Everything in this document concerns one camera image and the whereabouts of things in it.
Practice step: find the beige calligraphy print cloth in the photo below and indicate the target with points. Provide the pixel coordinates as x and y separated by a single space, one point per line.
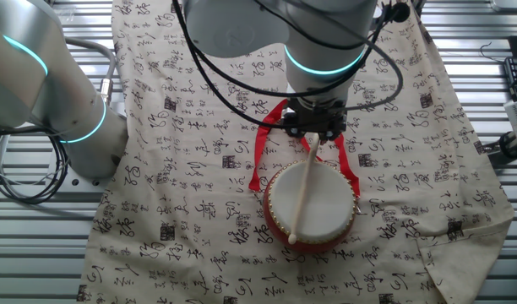
178 169

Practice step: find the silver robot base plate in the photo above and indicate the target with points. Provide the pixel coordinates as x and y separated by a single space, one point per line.
77 182

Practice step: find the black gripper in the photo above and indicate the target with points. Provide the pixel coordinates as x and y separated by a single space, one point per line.
317 116

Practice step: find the pale wooden drumstick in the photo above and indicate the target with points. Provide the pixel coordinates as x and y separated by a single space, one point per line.
303 190

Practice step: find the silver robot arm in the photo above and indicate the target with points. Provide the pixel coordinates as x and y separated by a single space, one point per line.
30 84

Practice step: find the grey flat device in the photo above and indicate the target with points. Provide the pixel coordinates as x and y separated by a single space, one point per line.
512 4

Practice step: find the red drum with white skin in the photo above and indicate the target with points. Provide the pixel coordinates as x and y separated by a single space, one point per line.
326 202

